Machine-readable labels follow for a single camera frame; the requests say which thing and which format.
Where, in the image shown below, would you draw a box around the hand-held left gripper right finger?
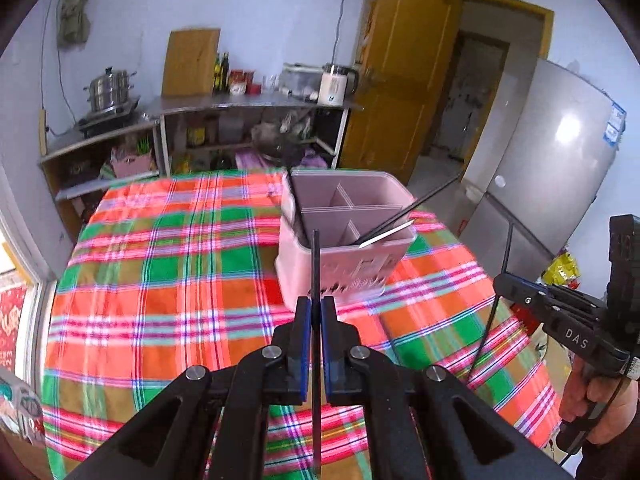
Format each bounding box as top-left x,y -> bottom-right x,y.
320,296 -> 573,480

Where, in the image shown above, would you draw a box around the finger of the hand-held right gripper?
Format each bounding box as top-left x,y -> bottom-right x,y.
537,282 -> 608,311
492,272 -> 598,321

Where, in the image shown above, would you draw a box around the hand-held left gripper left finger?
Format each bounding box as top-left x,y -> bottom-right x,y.
65,296 -> 313,480

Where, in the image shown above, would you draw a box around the black chopstick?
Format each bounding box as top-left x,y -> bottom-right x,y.
359,176 -> 460,245
312,229 -> 322,477
468,224 -> 514,383
283,159 -> 310,243

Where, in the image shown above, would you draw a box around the pink plastic utensil basket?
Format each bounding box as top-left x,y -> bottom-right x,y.
274,170 -> 419,309

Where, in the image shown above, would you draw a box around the person's right hand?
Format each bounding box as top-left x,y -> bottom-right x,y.
560,356 -> 640,445

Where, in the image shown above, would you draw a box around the yellow snack bag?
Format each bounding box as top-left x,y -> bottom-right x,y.
541,252 -> 581,292

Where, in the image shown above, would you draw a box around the silver refrigerator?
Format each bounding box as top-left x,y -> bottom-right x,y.
457,57 -> 629,282

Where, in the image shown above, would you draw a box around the plaid tablecloth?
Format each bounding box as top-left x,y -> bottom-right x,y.
42,167 -> 564,480

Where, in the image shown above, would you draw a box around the dark wok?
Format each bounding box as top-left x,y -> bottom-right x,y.
249,122 -> 307,162

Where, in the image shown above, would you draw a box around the pink storage basket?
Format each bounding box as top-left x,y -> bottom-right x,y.
109,146 -> 154,179

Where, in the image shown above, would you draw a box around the yellow wooden door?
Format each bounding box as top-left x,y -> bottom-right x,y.
339,0 -> 464,187

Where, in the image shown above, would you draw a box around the white electric kettle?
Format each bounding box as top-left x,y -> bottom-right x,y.
317,63 -> 360,107

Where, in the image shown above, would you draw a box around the clear plastic storage container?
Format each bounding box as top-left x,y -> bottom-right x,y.
278,63 -> 324,99

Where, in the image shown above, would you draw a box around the red lidded jars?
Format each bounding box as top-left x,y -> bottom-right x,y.
228,69 -> 264,96

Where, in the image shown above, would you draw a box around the low wooden cabinet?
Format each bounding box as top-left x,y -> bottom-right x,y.
37,124 -> 164,242

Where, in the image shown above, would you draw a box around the red patterned rug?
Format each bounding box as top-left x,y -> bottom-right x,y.
0,284 -> 29,372

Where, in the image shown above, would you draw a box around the black induction cooker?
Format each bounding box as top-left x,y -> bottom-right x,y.
75,102 -> 144,139

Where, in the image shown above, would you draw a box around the wooden cutting board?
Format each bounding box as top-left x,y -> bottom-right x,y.
160,28 -> 222,99

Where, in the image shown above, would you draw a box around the steel steamer pot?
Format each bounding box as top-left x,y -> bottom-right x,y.
82,65 -> 139,112

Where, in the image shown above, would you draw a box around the green curtain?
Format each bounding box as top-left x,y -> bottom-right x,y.
57,0 -> 94,49

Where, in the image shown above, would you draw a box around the yellow door frame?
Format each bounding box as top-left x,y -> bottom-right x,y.
451,0 -> 556,176

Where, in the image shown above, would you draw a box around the wall calendar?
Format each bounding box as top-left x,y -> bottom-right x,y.
352,0 -> 377,69

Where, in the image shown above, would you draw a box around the black wall cable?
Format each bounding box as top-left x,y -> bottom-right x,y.
42,0 -> 77,137

